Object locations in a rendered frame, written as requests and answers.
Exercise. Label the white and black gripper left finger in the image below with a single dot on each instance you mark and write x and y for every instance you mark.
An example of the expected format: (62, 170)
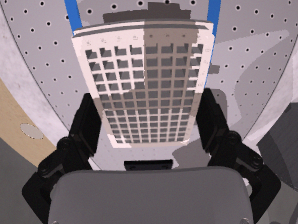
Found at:
(82, 142)

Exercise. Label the blue tape outline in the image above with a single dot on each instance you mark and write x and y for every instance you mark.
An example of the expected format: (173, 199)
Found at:
(75, 21)

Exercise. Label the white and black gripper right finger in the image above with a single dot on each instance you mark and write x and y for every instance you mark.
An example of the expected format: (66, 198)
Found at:
(226, 149)

